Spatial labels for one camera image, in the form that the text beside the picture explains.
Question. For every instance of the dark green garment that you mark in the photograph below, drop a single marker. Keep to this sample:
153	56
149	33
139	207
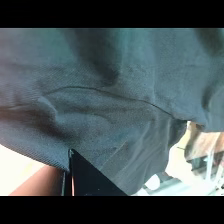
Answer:
110	100

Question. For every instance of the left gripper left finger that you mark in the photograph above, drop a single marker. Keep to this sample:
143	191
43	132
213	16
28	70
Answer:
67	183

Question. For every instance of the silver frame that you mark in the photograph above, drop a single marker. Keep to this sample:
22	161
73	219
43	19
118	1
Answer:
209	166

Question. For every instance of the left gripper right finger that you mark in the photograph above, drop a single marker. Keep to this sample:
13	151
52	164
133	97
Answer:
88	181

